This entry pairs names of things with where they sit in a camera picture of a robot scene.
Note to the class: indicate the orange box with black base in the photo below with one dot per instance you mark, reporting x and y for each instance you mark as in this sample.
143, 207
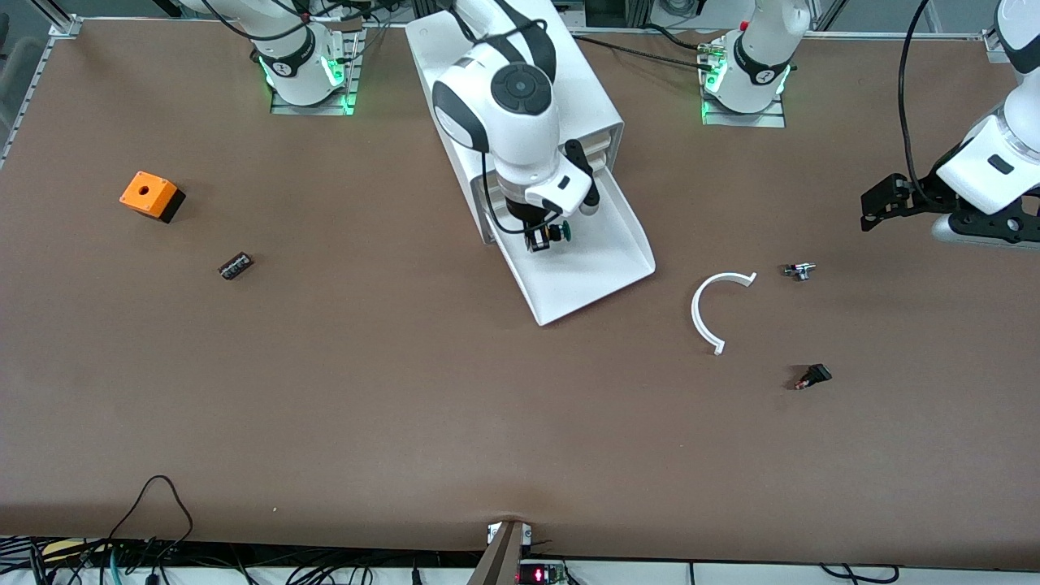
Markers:
146, 192

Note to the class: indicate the small metal toggle switch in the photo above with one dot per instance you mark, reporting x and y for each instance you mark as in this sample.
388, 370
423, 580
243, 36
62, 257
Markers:
800, 271

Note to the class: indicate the brown camera post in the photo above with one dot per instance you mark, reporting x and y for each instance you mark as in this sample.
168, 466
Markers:
500, 561

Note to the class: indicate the aluminium table edge rail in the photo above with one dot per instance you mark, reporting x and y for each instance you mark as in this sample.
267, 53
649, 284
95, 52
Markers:
894, 35

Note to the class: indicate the green push button switch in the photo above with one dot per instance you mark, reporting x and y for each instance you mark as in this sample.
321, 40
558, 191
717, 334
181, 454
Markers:
565, 233

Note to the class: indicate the white middle cabinet drawer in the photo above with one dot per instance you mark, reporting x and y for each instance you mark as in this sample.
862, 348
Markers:
598, 162

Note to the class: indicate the small black cylinder part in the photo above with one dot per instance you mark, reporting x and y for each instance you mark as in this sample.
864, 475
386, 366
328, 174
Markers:
236, 266

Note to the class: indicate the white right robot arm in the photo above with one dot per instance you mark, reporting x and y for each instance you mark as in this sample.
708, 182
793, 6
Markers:
504, 122

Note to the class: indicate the silver post bracket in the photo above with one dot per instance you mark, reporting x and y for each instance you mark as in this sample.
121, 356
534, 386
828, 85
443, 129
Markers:
528, 534

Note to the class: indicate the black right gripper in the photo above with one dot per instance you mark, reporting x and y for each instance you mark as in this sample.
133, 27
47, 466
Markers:
528, 216

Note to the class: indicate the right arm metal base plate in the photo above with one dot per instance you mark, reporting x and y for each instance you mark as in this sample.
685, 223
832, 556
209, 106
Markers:
280, 108

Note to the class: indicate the white highest cabinet drawer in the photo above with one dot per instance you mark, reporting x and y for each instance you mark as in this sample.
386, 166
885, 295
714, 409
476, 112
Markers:
600, 145

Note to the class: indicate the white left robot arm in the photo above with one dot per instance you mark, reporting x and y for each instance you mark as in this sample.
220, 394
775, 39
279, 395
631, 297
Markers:
760, 73

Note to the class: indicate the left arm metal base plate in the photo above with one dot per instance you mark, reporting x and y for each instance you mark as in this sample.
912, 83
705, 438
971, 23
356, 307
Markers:
772, 122

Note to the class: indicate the red LED display module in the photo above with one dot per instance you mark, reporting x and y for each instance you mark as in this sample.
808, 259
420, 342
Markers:
540, 575

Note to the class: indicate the white drawer cabinet shell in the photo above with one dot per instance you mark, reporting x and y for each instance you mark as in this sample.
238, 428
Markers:
585, 81

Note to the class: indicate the aluminium table side rail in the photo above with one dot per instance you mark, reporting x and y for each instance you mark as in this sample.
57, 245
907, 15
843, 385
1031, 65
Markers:
32, 89

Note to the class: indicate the small black rocker switch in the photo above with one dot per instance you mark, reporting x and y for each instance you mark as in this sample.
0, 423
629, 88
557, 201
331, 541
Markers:
815, 375

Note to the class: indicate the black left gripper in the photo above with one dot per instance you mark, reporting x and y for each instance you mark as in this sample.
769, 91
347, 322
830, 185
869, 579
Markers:
926, 195

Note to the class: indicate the white curved plastic piece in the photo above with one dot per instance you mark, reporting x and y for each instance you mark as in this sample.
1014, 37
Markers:
695, 313

